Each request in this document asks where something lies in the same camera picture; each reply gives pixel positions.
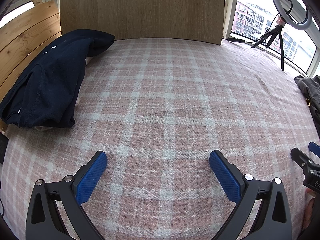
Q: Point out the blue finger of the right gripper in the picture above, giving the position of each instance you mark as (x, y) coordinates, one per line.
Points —
(314, 148)
(301, 159)

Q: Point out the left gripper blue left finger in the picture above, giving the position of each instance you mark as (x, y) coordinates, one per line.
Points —
(87, 177)

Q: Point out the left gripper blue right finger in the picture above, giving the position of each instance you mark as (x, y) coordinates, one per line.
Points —
(228, 175)

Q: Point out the dark grey daisy hoodie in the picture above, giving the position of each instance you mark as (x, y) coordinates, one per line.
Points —
(310, 89)

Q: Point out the right hand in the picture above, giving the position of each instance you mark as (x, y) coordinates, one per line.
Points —
(309, 209)

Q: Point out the navy blue folded shirt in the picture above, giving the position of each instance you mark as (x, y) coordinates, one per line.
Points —
(46, 92)

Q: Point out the black tripod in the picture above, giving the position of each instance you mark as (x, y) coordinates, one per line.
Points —
(273, 34)

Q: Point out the pine slatted headboard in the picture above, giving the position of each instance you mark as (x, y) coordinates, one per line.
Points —
(24, 37)

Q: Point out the oak wooden board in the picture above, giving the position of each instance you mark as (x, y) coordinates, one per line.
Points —
(199, 20)

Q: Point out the black cable inline remote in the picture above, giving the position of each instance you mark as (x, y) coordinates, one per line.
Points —
(231, 39)

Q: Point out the ring light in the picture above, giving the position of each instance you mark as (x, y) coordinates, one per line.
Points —
(285, 14)

